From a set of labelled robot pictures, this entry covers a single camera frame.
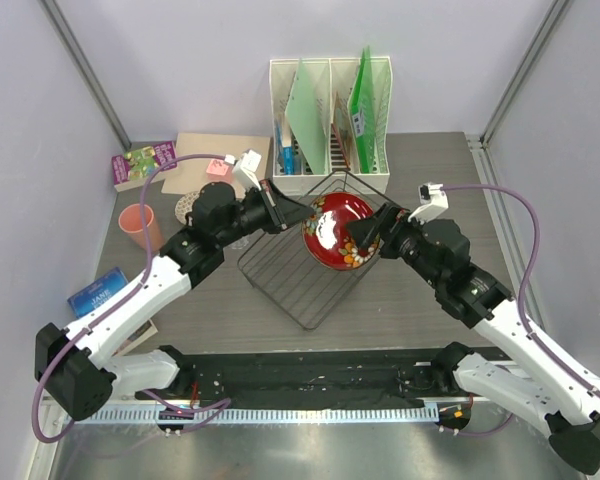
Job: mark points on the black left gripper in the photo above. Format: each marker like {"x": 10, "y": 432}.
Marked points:
{"x": 281, "y": 210}

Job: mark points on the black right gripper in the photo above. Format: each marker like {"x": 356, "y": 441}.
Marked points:
{"x": 394, "y": 220}

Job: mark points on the red floral lacquer plate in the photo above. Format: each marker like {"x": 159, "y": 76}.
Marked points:
{"x": 325, "y": 234}

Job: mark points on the brown patterned ceramic bowl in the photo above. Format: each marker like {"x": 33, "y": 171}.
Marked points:
{"x": 185, "y": 205}

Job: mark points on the pink plastic tumbler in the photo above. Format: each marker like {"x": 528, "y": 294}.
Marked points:
{"x": 134, "y": 218}

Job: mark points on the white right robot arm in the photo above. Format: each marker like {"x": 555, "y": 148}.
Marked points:
{"x": 560, "y": 397}

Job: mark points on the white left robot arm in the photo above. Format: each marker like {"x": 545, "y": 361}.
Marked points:
{"x": 76, "y": 364}

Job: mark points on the blue booklet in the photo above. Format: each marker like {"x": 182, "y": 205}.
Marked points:
{"x": 285, "y": 144}

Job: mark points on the pink cube block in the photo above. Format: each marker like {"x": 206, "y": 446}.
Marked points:
{"x": 218, "y": 169}

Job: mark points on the illustrated book in organizer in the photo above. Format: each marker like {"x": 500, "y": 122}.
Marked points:
{"x": 342, "y": 130}

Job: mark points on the white file organizer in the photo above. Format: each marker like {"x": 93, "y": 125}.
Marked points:
{"x": 342, "y": 76}

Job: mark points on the light green folder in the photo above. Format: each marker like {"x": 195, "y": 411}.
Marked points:
{"x": 306, "y": 112}

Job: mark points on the brown cardboard sheet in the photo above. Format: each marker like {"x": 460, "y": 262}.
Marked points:
{"x": 191, "y": 175}

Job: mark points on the bright green mesh folder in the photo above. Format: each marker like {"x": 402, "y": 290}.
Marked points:
{"x": 362, "y": 113}

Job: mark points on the purple paperback book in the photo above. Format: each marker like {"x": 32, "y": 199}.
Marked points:
{"x": 131, "y": 169}

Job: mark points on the blue Jane Eyre book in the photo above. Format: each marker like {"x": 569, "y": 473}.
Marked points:
{"x": 87, "y": 300}

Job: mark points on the black wire dish rack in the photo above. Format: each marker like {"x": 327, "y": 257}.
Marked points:
{"x": 283, "y": 270}

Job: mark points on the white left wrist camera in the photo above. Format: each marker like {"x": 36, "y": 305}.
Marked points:
{"x": 244, "y": 169}

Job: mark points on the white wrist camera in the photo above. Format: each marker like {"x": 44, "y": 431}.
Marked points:
{"x": 244, "y": 169}
{"x": 433, "y": 202}

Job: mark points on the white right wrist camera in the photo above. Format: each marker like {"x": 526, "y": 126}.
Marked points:
{"x": 433, "y": 202}

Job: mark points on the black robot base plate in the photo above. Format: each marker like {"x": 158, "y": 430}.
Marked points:
{"x": 317, "y": 380}

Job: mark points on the white slotted cable duct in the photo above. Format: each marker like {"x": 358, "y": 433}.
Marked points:
{"x": 151, "y": 413}

